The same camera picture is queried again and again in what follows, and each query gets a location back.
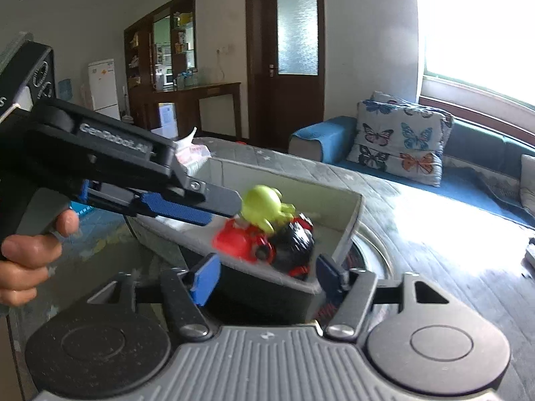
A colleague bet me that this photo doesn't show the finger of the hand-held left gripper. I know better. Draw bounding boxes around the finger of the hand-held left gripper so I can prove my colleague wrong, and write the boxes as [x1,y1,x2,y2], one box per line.
[81,179,214,226]
[163,161,244,218]

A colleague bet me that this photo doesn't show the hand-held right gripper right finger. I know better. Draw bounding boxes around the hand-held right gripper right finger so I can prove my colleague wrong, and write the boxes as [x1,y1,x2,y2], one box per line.
[315,255,451,341]

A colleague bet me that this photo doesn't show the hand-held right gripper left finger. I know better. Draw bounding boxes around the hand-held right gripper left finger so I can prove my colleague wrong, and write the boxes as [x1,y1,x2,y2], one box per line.
[86,254,221,341]

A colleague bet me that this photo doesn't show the green toy figure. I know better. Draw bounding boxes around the green toy figure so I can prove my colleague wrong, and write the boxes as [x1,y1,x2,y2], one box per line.
[241,184,297,235]

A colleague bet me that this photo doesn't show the red round toy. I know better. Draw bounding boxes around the red round toy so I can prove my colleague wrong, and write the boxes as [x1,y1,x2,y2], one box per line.
[212,215,277,266]

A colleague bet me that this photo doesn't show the grey cardboard box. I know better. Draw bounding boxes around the grey cardboard box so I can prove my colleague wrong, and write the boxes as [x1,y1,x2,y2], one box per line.
[125,156,364,326]

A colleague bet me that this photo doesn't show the quilted grey desktop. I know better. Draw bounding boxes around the quilted grey desktop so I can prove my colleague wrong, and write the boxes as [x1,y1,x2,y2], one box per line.
[0,136,535,401]

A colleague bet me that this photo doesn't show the person's left hand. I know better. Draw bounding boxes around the person's left hand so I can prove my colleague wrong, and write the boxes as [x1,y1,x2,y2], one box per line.
[0,208,81,306]

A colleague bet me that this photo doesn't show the pink tissue pack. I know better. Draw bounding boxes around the pink tissue pack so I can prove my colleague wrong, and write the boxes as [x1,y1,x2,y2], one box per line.
[173,127,210,172]

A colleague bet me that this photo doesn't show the white fridge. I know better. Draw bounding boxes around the white fridge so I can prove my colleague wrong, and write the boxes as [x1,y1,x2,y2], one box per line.
[88,59,122,120]

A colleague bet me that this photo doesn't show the dark wooden cabinet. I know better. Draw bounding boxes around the dark wooden cabinet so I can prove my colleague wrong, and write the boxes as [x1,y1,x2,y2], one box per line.
[124,0,197,134]

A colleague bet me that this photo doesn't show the dark wooden counter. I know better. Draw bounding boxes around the dark wooden counter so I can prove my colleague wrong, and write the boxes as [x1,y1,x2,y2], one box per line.
[154,82,242,139]

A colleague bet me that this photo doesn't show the dark wooden door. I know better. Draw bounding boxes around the dark wooden door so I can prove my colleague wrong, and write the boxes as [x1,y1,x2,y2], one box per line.
[244,0,325,151]

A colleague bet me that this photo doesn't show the butterfly print pillow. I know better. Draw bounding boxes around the butterfly print pillow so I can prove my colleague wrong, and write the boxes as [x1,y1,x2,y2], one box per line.
[370,91,421,106]
[346,100,455,187]

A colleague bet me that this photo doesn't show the blue sofa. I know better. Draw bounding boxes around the blue sofa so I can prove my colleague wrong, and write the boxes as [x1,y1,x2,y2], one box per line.
[290,115,535,230]

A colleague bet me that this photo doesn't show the beige pillow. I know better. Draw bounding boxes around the beige pillow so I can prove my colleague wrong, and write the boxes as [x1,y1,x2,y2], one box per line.
[518,154,535,218]

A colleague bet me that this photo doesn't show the window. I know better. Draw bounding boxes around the window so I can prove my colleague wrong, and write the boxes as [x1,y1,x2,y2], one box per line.
[418,0,535,107]

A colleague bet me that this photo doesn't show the round inset stove ring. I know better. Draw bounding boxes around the round inset stove ring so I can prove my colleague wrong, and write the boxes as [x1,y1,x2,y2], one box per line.
[318,219,394,326]

